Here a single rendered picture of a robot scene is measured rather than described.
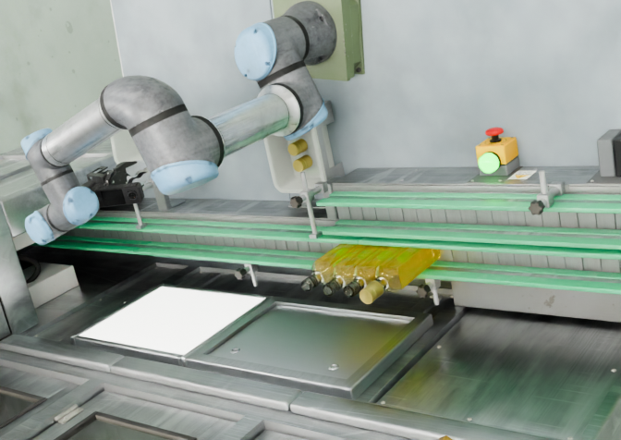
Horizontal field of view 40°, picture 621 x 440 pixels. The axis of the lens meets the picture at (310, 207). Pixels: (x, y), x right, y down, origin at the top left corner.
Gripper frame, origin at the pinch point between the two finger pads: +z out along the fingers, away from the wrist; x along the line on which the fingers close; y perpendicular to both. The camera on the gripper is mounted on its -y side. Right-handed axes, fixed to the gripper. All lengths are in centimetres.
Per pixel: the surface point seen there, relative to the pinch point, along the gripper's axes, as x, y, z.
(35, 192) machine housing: 11.5, 47.4, -3.4
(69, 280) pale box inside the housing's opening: 47, 56, 3
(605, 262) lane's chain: 20, -106, 20
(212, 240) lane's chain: 32.8, 5.4, 19.1
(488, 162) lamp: 2, -80, 25
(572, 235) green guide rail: 13, -101, 17
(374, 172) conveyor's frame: 11, -46, 30
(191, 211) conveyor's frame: 25.9, 13.8, 22.1
